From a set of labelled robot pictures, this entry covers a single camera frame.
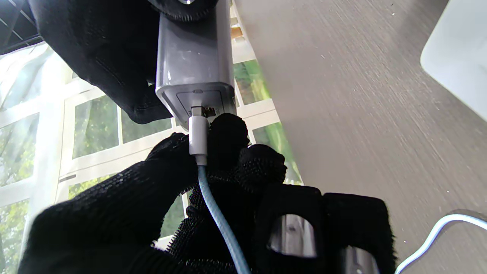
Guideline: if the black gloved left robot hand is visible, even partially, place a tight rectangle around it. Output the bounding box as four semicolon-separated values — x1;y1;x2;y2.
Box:
17;113;396;274

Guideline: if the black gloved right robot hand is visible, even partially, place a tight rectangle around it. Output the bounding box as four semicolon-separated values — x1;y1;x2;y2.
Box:
29;0;219;124

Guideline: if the grey USB charger block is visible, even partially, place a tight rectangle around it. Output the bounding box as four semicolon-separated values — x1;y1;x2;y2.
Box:
155;0;237;130

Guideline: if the light blue USB cable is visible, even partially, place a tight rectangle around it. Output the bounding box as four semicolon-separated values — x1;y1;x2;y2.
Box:
189;107;487;274

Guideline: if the white power strip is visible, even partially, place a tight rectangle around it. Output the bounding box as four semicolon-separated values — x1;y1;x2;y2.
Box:
420;0;487;122

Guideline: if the printed garden window backdrop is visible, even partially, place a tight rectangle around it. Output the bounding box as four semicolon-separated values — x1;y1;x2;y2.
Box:
0;42;305;274

